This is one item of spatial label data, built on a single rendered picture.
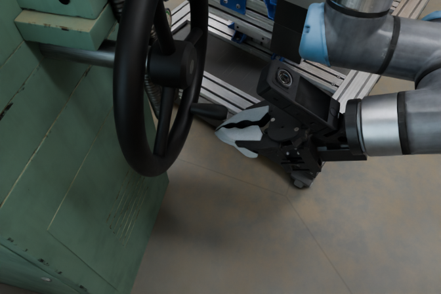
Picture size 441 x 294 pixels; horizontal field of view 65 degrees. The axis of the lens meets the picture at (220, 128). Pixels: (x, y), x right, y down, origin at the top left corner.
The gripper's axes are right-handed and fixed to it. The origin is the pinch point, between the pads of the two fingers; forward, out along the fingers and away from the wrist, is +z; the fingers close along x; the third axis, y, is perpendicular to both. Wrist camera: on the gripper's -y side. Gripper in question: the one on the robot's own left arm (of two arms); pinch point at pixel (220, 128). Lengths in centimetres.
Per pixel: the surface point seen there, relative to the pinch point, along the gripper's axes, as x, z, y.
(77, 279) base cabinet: -23.1, 33.2, 13.7
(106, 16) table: 0.9, 4.3, -21.8
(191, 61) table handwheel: 0.5, -2.8, -12.9
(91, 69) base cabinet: 5.0, 20.6, -12.5
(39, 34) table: -3.7, 10.3, -24.5
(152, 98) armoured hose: 2.7, 10.8, -5.9
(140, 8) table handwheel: -6.1, -7.3, -24.2
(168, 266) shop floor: -9, 46, 53
